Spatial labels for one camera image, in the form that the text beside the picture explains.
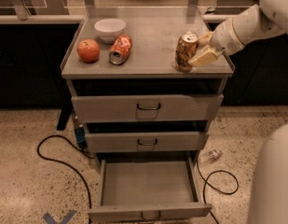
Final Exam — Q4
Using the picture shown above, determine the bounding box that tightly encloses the brown orange drink can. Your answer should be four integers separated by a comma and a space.
175, 32, 198, 72

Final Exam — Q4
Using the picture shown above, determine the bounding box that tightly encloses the grey drawer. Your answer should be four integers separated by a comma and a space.
72, 94, 223, 122
85, 132, 209, 153
89, 156, 212, 223

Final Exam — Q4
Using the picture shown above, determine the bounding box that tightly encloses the blue tape cross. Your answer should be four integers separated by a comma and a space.
42, 209, 77, 224

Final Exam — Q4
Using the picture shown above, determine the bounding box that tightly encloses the grey bottom drawer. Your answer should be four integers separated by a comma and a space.
89, 156, 212, 223

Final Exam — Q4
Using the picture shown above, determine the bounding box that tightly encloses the grey drawer cabinet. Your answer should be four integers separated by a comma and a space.
62, 7, 233, 159

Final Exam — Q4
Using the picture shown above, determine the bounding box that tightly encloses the blue power adapter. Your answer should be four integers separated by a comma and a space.
75, 127, 87, 148

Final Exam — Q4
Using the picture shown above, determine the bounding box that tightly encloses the red apple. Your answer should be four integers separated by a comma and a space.
76, 39, 100, 63

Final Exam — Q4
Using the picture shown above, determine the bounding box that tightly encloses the crushed orange soda can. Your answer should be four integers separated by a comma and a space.
109, 35, 132, 65

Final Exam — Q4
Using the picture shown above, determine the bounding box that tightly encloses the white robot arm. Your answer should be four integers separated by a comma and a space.
188, 0, 288, 224

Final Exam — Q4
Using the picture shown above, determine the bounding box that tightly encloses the black cable on left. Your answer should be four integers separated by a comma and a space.
36, 133, 95, 224

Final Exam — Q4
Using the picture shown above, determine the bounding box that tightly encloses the white bowl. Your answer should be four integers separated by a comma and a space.
94, 19, 126, 44

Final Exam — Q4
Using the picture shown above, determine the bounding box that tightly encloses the grey middle drawer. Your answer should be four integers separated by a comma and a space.
85, 132, 209, 153

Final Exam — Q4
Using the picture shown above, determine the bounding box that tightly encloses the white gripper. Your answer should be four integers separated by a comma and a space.
188, 19, 244, 67

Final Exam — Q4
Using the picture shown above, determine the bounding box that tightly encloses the clear plastic bottle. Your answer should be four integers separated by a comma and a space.
199, 149, 223, 165

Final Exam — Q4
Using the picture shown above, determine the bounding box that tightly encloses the grey top drawer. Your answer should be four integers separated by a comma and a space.
72, 94, 223, 122

